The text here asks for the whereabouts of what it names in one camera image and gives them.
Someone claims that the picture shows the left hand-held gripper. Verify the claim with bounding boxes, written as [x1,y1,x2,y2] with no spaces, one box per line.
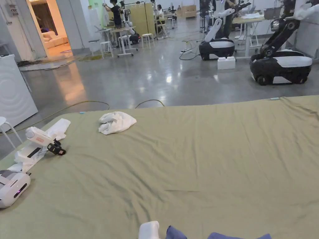
[138,220,160,239]

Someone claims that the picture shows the dark blue garment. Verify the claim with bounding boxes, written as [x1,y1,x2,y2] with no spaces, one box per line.
[166,225,272,239]

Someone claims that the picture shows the bed with pale green sheet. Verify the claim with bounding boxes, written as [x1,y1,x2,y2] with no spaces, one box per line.
[0,95,319,239]

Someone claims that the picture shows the bunched white cloth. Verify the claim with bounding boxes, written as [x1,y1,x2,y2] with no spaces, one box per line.
[98,111,137,135]

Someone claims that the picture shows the long white cloth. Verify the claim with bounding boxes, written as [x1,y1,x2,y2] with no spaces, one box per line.
[46,118,71,141]

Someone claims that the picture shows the white box with black stripe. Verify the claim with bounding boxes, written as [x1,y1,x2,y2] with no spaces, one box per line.
[14,146,48,172]

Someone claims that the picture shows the white headset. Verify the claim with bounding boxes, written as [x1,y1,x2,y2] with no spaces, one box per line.
[0,169,31,209]

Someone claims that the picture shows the white round stool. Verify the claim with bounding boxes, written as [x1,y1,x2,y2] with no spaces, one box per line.
[141,33,155,49]
[100,41,114,59]
[0,116,23,144]

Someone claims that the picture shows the white foam block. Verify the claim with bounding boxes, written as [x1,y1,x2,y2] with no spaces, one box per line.
[217,56,236,70]

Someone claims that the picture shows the white washing machine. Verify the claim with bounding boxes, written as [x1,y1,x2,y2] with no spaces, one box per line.
[0,54,39,130]

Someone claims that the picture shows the white robot with black base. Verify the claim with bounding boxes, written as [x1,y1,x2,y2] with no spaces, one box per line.
[198,0,236,61]

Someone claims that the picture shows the cream sofa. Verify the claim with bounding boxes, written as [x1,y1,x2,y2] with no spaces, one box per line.
[41,30,69,49]

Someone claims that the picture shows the black armed robot on wheels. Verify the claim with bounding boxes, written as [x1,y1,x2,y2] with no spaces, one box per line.
[249,0,319,86]

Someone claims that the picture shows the white table with cloths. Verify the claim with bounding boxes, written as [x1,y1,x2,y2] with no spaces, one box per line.
[231,13,266,58]

